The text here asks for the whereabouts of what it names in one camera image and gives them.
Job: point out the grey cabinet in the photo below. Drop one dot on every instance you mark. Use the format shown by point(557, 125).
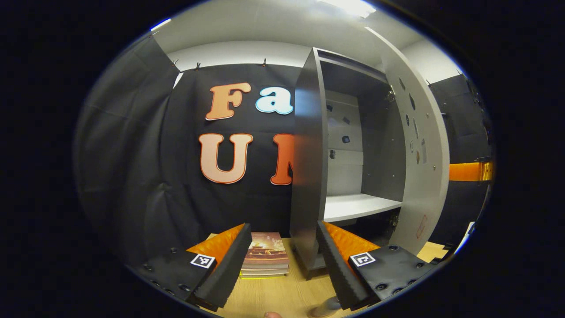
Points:
point(309, 176)

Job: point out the silver bottle with pink label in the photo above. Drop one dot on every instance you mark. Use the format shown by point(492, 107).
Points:
point(325, 308)

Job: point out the plain black backdrop cloth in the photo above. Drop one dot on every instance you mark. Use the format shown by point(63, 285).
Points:
point(119, 154)
point(463, 123)

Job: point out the large ceiling light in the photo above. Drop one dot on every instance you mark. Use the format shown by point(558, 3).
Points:
point(348, 6)

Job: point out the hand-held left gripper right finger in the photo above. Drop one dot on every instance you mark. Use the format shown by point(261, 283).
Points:
point(340, 274)

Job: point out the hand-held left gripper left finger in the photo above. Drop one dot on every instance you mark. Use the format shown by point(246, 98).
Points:
point(229, 269)

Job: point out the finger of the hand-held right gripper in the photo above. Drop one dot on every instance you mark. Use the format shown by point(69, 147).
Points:
point(463, 171)

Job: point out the narrow ceiling light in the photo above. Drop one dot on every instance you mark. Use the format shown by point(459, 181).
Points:
point(160, 24)

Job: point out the white cabinet shelf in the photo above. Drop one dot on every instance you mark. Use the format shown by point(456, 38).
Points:
point(353, 206)

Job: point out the stack of books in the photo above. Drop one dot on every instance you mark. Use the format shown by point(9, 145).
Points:
point(267, 256)

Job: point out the metal door hinge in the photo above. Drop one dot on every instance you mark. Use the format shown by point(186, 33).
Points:
point(390, 95)
point(394, 221)

